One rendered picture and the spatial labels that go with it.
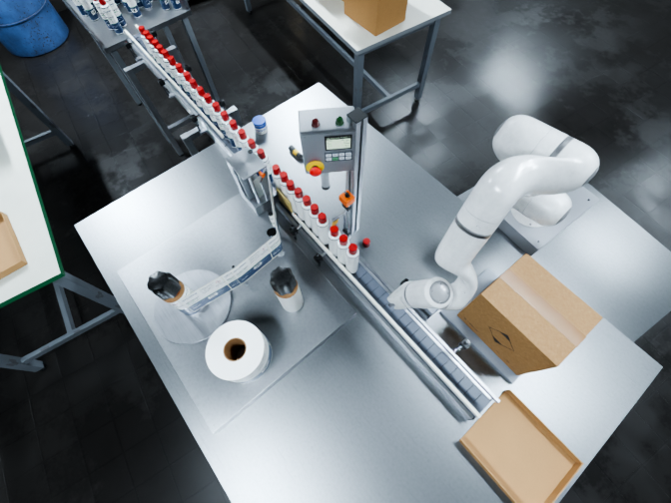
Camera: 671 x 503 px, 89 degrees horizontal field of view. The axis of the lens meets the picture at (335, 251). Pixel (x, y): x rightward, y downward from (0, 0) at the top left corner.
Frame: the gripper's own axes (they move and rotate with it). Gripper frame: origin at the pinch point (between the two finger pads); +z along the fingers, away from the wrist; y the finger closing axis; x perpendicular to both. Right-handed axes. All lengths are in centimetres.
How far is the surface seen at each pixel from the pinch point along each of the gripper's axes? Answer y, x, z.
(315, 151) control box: -2, -54, -17
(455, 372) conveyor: -2.3, 36.8, 4.3
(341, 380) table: 31.5, 15.1, 17.9
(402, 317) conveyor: -1.8, 11.4, 13.8
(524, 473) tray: 3, 73, -4
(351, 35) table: -114, -135, 79
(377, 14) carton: -125, -129, 62
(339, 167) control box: -8.3, -46.9, -10.9
